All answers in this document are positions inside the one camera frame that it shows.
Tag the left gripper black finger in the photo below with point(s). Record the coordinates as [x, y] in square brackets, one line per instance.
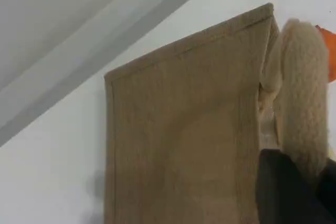
[283, 197]
[329, 200]

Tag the brown jute tote bag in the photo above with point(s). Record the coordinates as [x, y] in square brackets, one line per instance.
[183, 142]

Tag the orange tangerine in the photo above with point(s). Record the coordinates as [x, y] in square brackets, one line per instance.
[331, 56]

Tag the white tablecloth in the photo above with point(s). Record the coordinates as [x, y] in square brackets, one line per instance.
[52, 182]

